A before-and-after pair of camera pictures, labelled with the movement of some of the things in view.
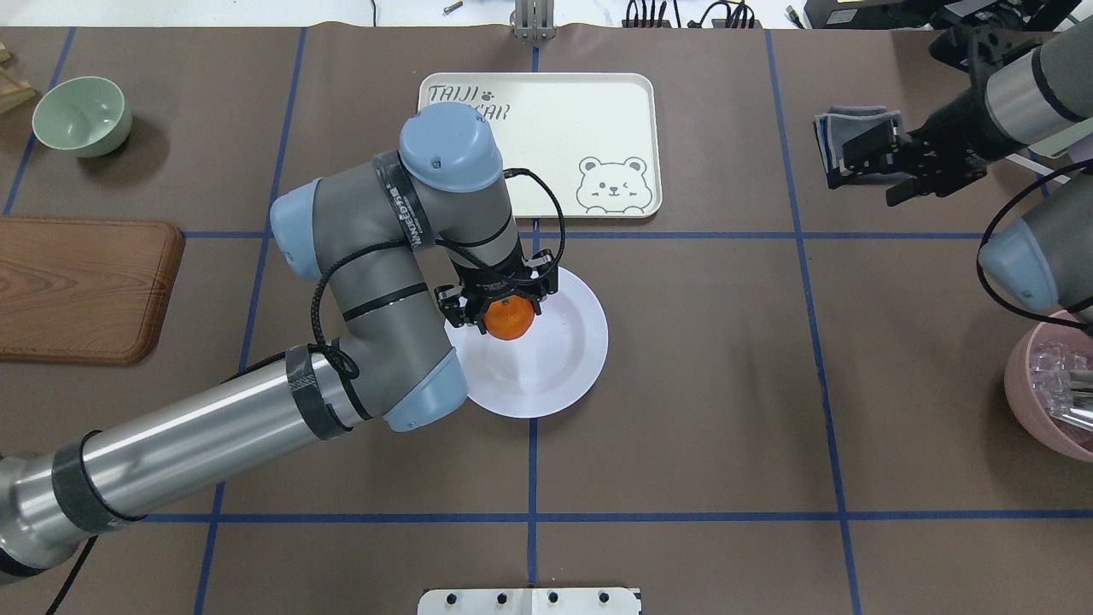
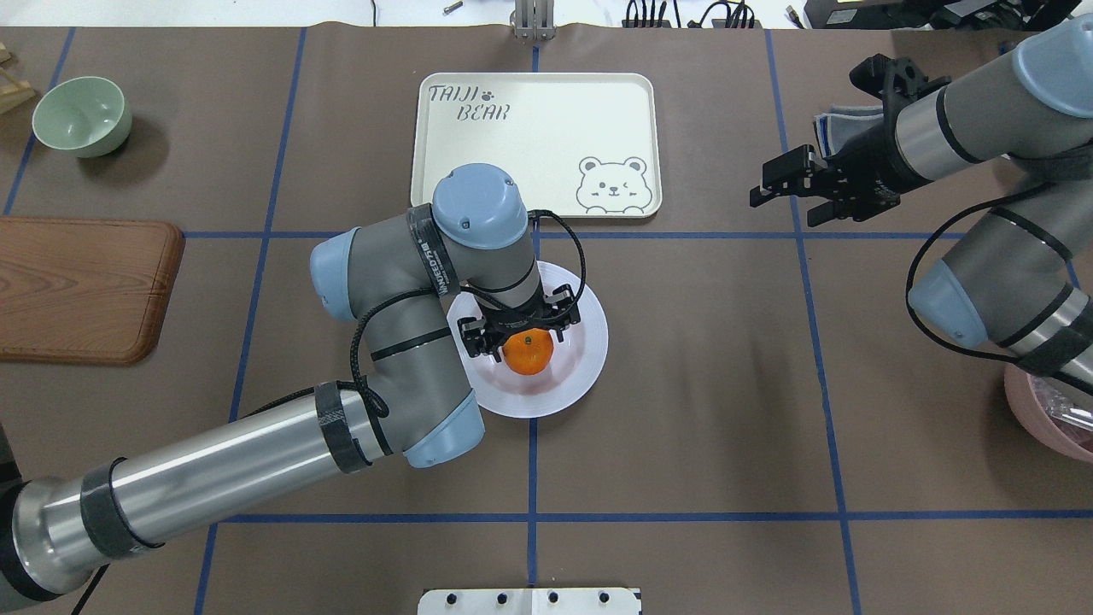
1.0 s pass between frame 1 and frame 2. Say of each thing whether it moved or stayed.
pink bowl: stayed
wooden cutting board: stayed
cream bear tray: stayed
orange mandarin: moved
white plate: stayed
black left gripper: moved
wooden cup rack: stayed
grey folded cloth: stayed
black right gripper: moved
